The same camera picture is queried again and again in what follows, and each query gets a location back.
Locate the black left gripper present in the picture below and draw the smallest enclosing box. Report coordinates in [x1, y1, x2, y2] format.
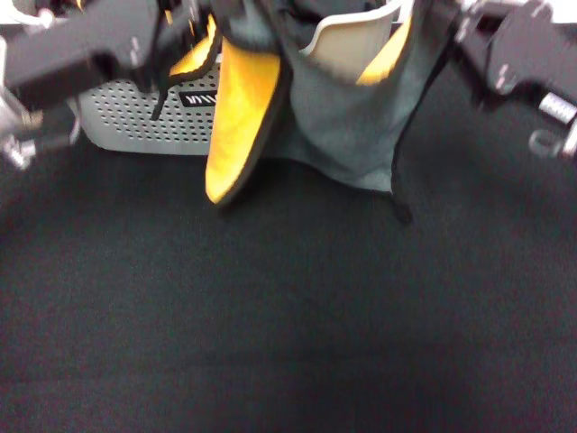
[3, 0, 218, 115]

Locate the small yellow towel black trim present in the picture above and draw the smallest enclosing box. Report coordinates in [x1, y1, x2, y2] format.
[151, 12, 225, 122]

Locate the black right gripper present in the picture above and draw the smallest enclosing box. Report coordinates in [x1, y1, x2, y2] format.
[452, 0, 577, 104]

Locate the black tablecloth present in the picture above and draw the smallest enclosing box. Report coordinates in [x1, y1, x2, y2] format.
[0, 17, 577, 433]

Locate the yellow and grey towel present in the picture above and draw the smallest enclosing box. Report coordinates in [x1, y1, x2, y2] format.
[204, 0, 457, 226]

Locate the grey perforated storage box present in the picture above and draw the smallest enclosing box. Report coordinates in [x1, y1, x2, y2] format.
[67, 3, 403, 157]

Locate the black cloth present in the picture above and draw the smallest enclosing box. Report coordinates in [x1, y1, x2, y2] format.
[215, 0, 384, 51]

